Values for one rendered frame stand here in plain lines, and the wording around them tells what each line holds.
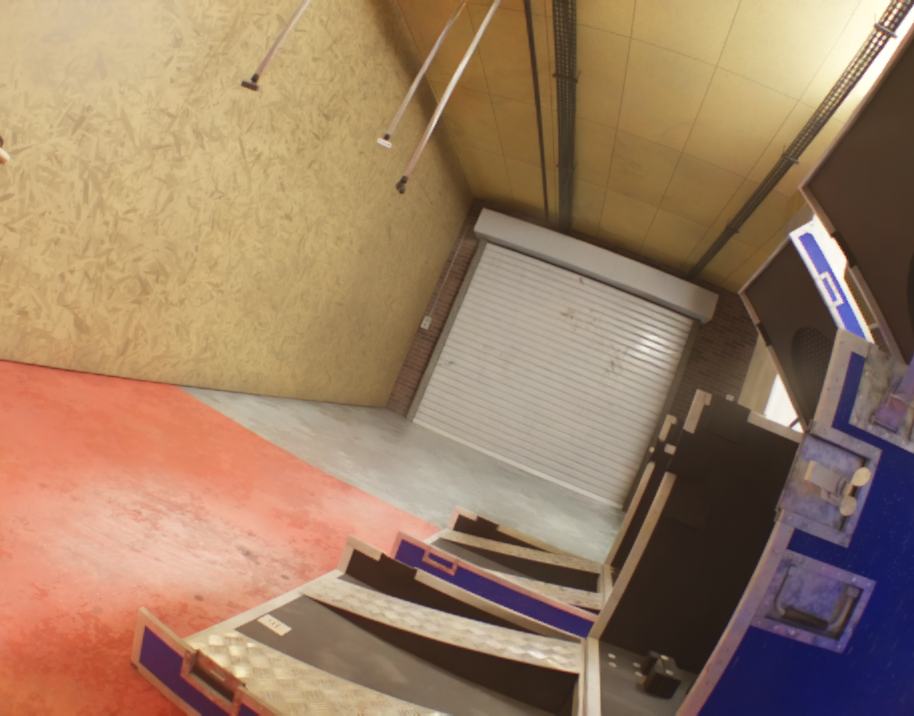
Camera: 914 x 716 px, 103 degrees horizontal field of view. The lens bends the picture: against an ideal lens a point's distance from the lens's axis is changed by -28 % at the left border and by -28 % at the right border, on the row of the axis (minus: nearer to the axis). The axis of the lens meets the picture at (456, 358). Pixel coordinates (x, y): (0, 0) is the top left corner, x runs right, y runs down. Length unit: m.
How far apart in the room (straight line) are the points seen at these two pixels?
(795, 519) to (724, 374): 6.41
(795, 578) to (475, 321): 6.26
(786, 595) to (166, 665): 0.95
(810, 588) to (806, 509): 0.10
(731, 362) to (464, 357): 3.58
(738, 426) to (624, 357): 5.17
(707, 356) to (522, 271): 2.72
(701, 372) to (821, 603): 6.31
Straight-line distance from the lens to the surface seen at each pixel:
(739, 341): 7.17
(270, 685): 1.04
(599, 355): 6.59
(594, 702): 1.23
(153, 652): 1.00
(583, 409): 6.53
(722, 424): 1.51
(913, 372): 0.71
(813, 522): 0.67
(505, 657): 1.33
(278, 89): 3.33
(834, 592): 0.73
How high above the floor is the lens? 0.72
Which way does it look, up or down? 2 degrees up
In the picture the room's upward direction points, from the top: 23 degrees clockwise
